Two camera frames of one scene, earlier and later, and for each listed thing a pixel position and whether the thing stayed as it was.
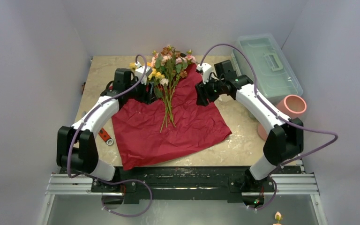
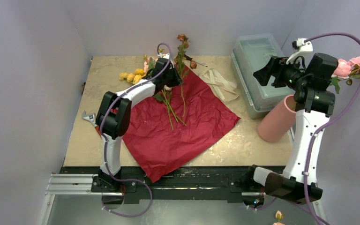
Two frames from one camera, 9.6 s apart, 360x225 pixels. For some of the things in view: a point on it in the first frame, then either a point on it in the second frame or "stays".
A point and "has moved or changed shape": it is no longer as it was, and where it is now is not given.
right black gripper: x=201 y=94 → x=273 y=69
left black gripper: x=147 y=96 → x=177 y=80
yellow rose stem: x=152 y=76 has moved or changed shape
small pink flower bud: x=278 y=216 stays
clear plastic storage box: x=276 y=77 stays
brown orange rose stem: x=167 y=51 → x=183 y=63
